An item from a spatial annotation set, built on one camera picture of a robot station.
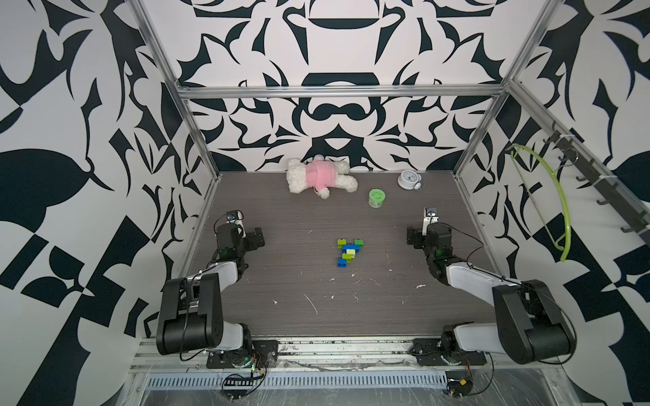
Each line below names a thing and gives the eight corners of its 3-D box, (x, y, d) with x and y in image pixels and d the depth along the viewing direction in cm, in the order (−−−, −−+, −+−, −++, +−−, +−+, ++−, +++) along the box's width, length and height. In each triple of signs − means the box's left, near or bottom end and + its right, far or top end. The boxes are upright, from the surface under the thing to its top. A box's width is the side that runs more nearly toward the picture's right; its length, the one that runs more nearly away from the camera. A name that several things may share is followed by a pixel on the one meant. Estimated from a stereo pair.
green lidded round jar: (369, 208, 108) (370, 203, 105) (367, 193, 113) (368, 188, 110) (385, 208, 108) (387, 203, 105) (382, 193, 113) (384, 188, 110)
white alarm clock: (399, 189, 115) (401, 184, 113) (396, 175, 121) (397, 170, 118) (421, 189, 115) (423, 185, 113) (417, 175, 121) (419, 170, 119)
